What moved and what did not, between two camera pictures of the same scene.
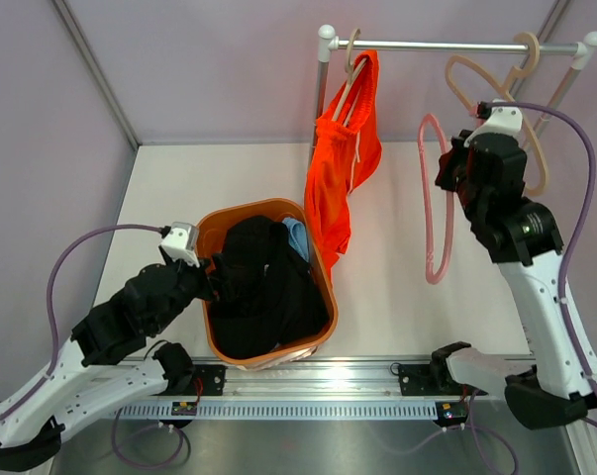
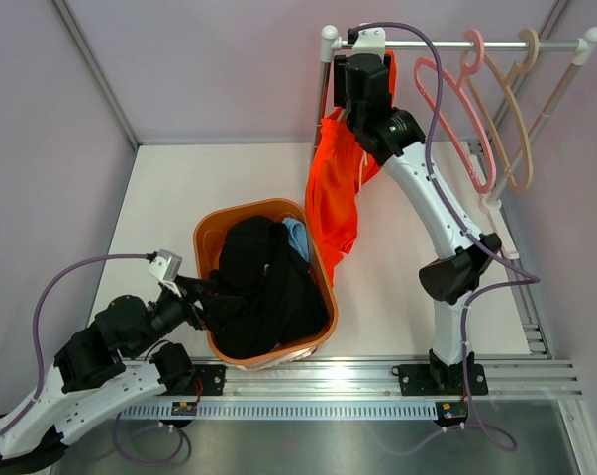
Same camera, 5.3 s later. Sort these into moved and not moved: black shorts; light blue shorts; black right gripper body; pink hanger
Moved: black right gripper body; pink hanger
Not moved: light blue shorts; black shorts
